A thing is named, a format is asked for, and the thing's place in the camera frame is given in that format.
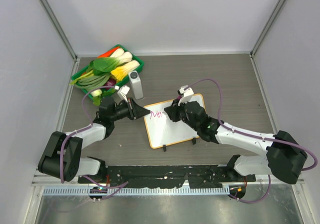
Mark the yellow framed whiteboard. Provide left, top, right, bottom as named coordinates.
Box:
left=143, top=99, right=199, bottom=149

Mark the yellow napa cabbage toy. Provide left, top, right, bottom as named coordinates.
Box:
left=110, top=60, right=140, bottom=81

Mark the green plastic vegetable tray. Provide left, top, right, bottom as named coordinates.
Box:
left=69, top=44, right=144, bottom=102

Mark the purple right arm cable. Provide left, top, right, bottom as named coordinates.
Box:
left=187, top=78, right=319, bottom=204

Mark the orange toy carrot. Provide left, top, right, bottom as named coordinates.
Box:
left=97, top=46, right=120, bottom=59

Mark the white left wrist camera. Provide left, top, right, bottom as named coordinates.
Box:
left=114, top=85, right=130, bottom=102

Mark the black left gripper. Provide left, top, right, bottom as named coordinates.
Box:
left=110, top=97, right=150, bottom=122

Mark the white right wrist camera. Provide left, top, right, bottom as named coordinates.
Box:
left=177, top=85, right=194, bottom=106

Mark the grey slotted cable duct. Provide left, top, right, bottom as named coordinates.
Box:
left=42, top=185, right=230, bottom=197

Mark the white bok choy toy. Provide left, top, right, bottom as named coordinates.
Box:
left=117, top=51, right=133, bottom=66

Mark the white pen holder box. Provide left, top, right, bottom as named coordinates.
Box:
left=128, top=71, right=144, bottom=100

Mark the green bok choy toy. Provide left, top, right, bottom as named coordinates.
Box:
left=82, top=46, right=124, bottom=76

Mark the black wire whiteboard stand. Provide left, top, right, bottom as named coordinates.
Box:
left=162, top=137, right=197, bottom=152

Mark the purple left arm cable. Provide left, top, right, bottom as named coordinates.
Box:
left=59, top=85, right=130, bottom=201

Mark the green onion toy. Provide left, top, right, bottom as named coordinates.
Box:
left=69, top=73, right=111, bottom=92

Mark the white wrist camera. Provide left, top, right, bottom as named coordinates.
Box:
left=177, top=85, right=194, bottom=106
left=114, top=85, right=130, bottom=102

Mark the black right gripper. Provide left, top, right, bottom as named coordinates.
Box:
left=165, top=96, right=200, bottom=131

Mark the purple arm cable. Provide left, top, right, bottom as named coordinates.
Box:
left=187, top=78, right=319, bottom=204
left=59, top=85, right=130, bottom=201

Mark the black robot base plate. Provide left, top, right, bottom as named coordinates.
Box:
left=87, top=165, right=256, bottom=189

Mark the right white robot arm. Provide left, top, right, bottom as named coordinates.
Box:
left=164, top=100, right=307, bottom=185

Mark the purple toy onion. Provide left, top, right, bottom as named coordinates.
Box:
left=104, top=78, right=117, bottom=87

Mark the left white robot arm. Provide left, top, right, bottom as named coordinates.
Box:
left=37, top=96, right=151, bottom=184

